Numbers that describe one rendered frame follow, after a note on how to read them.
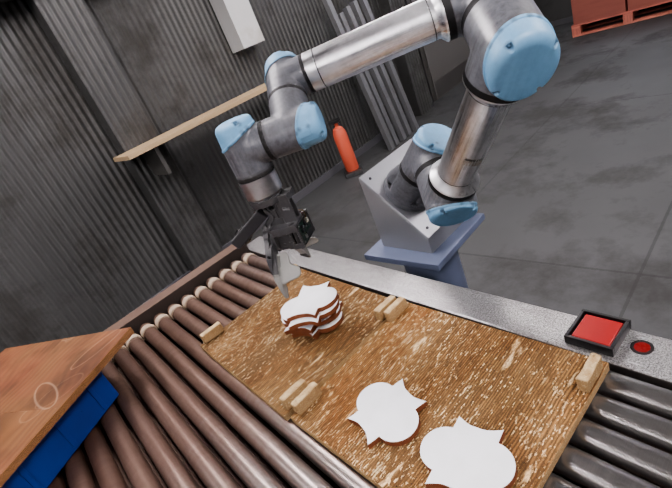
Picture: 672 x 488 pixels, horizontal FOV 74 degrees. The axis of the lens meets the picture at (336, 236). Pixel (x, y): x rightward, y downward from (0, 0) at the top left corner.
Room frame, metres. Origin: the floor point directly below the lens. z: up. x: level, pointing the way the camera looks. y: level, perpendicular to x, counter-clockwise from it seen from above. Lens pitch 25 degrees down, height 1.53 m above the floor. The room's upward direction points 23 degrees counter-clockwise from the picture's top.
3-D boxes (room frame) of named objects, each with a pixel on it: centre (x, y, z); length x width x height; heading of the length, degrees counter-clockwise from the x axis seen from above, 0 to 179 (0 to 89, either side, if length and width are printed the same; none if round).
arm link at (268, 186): (0.85, 0.09, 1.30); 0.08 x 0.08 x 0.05
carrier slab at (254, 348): (0.91, 0.18, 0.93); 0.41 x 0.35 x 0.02; 31
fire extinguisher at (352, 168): (4.57, -0.44, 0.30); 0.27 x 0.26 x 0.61; 37
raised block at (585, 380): (0.46, -0.27, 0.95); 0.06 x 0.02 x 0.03; 123
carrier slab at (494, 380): (0.55, -0.05, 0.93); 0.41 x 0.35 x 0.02; 33
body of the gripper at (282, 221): (0.85, 0.09, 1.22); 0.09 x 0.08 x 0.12; 64
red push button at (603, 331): (0.55, -0.34, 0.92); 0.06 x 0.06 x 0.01; 32
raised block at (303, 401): (0.65, 0.17, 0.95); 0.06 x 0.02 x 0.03; 123
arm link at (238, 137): (0.85, 0.09, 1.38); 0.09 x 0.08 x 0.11; 78
